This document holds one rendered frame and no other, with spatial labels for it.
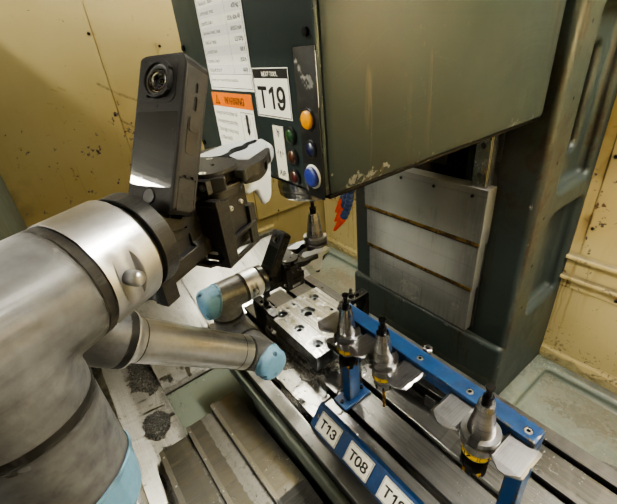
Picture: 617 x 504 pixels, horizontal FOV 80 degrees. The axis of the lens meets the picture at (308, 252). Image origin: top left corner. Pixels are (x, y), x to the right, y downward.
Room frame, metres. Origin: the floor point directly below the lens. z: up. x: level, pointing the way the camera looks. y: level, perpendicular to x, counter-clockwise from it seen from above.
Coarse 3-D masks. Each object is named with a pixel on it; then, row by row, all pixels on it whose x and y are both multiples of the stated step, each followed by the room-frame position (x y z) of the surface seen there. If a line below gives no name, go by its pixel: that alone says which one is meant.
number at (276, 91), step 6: (270, 84) 0.60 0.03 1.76; (276, 84) 0.58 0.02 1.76; (282, 84) 0.57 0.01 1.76; (270, 90) 0.60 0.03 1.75; (276, 90) 0.59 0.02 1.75; (282, 90) 0.57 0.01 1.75; (270, 96) 0.60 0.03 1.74; (276, 96) 0.59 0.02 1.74; (282, 96) 0.57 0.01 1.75; (270, 102) 0.60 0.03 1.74; (276, 102) 0.59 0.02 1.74; (282, 102) 0.58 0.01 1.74; (270, 108) 0.61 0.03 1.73; (276, 108) 0.59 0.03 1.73; (282, 108) 0.58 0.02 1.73; (288, 108) 0.56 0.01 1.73; (282, 114) 0.58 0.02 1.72; (288, 114) 0.57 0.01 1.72
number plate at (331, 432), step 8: (320, 416) 0.64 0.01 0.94; (328, 416) 0.63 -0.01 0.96; (320, 424) 0.62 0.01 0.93; (328, 424) 0.61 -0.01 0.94; (336, 424) 0.60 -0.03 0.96; (320, 432) 0.61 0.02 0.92; (328, 432) 0.60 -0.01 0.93; (336, 432) 0.59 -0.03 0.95; (328, 440) 0.58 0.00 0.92; (336, 440) 0.57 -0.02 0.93
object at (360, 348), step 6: (366, 336) 0.63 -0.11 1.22; (372, 336) 0.63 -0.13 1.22; (354, 342) 0.62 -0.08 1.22; (360, 342) 0.62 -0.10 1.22; (366, 342) 0.61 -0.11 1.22; (372, 342) 0.61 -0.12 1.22; (354, 348) 0.60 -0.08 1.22; (360, 348) 0.60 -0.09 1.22; (366, 348) 0.60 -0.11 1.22; (354, 354) 0.58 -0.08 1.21; (360, 354) 0.58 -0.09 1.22; (366, 354) 0.58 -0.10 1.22
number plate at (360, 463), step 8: (352, 440) 0.55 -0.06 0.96; (352, 448) 0.54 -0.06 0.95; (360, 448) 0.53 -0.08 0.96; (344, 456) 0.54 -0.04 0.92; (352, 456) 0.53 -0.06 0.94; (360, 456) 0.52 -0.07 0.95; (352, 464) 0.51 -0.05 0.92; (360, 464) 0.51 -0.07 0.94; (368, 464) 0.50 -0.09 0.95; (360, 472) 0.49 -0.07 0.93; (368, 472) 0.49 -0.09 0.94
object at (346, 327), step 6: (342, 312) 0.64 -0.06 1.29; (348, 312) 0.64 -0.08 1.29; (342, 318) 0.64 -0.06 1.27; (348, 318) 0.63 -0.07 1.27; (342, 324) 0.64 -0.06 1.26; (348, 324) 0.63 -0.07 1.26; (354, 324) 0.64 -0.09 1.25; (342, 330) 0.63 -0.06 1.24; (348, 330) 0.63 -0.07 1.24; (354, 330) 0.64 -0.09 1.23; (348, 336) 0.63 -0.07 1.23
